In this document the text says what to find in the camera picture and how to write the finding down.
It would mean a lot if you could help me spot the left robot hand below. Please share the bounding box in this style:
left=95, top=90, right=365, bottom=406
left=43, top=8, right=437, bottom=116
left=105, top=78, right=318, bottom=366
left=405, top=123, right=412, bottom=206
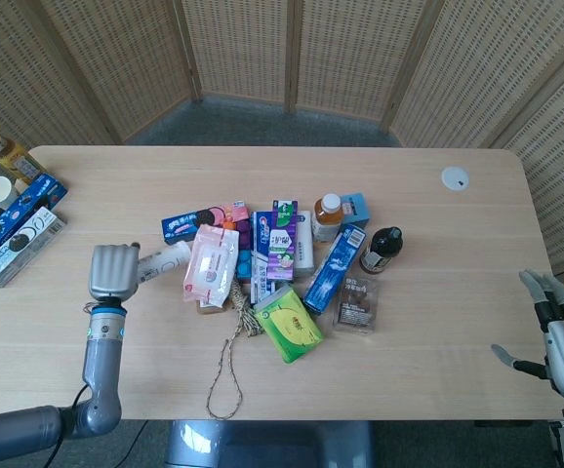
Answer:
left=88, top=241, right=142, bottom=302

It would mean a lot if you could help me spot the white plastic bottle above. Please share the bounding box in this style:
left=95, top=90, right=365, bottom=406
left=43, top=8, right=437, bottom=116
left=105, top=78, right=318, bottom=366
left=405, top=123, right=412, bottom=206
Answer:
left=136, top=242, right=193, bottom=285

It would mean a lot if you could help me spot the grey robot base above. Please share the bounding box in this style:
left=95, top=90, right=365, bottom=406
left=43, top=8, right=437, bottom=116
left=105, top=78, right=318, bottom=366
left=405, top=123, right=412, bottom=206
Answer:
left=164, top=419, right=377, bottom=468

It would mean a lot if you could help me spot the yellow-capped tea bottle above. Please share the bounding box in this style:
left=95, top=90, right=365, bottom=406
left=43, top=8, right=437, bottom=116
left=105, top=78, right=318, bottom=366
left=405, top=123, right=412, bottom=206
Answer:
left=0, top=128, right=49, bottom=187

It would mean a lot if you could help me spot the dark brown bottle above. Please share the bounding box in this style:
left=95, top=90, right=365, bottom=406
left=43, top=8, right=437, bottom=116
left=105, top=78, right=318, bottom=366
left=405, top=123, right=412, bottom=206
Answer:
left=358, top=226, right=405, bottom=276

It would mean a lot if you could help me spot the white-capped tea bottle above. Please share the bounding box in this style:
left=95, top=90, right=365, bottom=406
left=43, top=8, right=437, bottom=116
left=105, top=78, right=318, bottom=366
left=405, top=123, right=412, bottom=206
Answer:
left=310, top=192, right=346, bottom=244

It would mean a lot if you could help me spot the blue pink cookie box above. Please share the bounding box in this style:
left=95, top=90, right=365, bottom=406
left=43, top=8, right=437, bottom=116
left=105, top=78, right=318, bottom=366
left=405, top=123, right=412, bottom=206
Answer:
left=160, top=205, right=230, bottom=246

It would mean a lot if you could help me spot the white cookie box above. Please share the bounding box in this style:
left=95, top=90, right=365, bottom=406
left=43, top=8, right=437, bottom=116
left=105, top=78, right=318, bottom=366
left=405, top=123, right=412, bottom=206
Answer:
left=0, top=206, right=67, bottom=289

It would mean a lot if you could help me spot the pink wet wipes pack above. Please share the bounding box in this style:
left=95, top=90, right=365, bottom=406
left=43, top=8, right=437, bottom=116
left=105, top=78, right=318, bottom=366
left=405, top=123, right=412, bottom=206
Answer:
left=182, top=223, right=241, bottom=308

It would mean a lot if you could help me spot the brown flat box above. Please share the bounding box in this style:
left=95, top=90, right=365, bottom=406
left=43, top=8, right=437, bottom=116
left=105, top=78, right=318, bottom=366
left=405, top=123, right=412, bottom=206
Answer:
left=195, top=297, right=227, bottom=316

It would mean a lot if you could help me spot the striped twine bundle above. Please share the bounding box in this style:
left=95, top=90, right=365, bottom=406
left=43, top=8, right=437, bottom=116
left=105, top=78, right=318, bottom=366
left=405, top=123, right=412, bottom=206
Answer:
left=206, top=280, right=264, bottom=421

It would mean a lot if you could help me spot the teal blister pack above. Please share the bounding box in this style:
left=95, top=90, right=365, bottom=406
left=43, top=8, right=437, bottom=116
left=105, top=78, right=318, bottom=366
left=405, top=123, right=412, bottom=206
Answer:
left=235, top=248, right=256, bottom=282

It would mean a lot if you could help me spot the purple blister pack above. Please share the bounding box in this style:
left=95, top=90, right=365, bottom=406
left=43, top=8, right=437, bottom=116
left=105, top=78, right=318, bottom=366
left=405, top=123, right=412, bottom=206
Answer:
left=235, top=219, right=255, bottom=251

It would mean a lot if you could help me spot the small pink packet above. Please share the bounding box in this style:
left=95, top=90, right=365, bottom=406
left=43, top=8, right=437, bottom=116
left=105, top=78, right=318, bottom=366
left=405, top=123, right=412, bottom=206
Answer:
left=222, top=199, right=253, bottom=227

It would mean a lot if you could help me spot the blue white toothpaste box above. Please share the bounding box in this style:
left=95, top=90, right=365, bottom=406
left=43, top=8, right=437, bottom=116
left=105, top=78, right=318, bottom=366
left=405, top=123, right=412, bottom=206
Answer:
left=250, top=210, right=279, bottom=300

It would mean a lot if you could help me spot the purple green toothpaste box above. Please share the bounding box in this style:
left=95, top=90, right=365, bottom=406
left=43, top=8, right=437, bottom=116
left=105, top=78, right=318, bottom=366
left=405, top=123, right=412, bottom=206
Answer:
left=266, top=198, right=300, bottom=284

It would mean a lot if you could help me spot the green tissue pack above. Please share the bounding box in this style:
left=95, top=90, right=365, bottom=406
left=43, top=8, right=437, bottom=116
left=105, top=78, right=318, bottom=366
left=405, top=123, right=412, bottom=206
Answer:
left=254, top=286, right=325, bottom=365

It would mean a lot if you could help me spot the clear box of chocolates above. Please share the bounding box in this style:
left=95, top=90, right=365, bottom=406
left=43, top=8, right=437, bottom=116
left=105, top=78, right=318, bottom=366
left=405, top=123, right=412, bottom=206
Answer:
left=332, top=275, right=382, bottom=334

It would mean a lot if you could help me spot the long blue toothpaste box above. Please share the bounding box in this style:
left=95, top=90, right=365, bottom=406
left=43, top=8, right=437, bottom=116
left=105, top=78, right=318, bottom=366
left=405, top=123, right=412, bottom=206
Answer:
left=302, top=223, right=368, bottom=315

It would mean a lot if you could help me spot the light blue carton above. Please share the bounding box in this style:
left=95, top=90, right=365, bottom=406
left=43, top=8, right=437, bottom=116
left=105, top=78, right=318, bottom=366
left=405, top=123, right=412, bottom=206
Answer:
left=339, top=192, right=373, bottom=230

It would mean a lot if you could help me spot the woven folding screen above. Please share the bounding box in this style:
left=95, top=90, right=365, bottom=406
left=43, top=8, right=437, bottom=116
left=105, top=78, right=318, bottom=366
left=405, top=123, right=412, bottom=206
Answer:
left=0, top=0, right=564, bottom=293

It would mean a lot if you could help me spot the black floor cable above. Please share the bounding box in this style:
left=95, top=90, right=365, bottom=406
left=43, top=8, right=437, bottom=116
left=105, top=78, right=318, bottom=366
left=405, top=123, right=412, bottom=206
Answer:
left=124, top=419, right=149, bottom=452

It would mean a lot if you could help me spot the white cable grommet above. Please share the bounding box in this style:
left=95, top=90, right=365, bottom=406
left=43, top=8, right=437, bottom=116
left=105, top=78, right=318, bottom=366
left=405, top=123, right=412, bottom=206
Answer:
left=440, top=166, right=472, bottom=193

